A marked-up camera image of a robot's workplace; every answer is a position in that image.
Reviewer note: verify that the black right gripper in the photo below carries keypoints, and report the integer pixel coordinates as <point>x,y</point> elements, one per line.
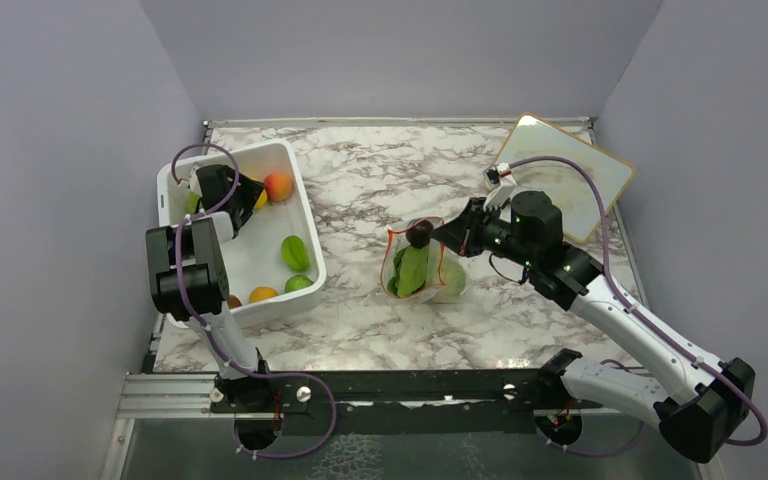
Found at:
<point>461,234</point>

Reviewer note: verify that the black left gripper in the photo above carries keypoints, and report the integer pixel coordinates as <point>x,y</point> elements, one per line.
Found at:
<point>250,191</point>

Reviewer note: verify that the dark brown avocado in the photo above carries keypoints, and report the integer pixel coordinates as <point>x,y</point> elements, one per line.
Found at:
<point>419,233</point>

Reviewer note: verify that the green cabbage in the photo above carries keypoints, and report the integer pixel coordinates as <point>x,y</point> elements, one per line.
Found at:
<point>455,281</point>
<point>193,203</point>

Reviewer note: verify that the clear zip bag orange zipper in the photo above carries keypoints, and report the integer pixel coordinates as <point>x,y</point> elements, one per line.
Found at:
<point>437,253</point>

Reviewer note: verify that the green leafy vegetable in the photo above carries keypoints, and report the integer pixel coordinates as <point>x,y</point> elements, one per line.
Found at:
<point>410,272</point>

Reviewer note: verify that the yellow bell pepper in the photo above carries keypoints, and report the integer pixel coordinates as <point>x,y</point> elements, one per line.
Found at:
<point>262,200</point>

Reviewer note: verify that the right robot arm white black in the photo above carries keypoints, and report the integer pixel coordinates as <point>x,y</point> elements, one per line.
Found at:
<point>695,400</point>

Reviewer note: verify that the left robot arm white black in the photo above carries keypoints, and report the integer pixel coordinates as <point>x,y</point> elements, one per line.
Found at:
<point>189,281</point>

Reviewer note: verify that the orange peach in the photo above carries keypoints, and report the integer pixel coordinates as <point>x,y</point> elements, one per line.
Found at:
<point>279,187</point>

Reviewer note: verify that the white plastic bin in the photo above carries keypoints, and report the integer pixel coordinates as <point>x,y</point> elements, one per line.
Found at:
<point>253,258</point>

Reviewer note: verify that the small orange fruit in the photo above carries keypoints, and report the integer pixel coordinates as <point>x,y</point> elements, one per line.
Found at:
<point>262,293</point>

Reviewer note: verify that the brown round fruit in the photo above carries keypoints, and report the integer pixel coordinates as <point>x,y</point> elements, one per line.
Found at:
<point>234,302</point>

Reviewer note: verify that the green lime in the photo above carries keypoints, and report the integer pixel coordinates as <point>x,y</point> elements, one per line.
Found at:
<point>297,282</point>

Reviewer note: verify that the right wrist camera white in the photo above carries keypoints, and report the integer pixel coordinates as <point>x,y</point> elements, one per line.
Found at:
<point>501,184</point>

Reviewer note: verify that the whiteboard with wooden frame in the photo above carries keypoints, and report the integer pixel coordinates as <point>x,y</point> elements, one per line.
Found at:
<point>544,157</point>

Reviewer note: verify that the black mounting rail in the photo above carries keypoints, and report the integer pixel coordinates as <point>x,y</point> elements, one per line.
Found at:
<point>392,402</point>

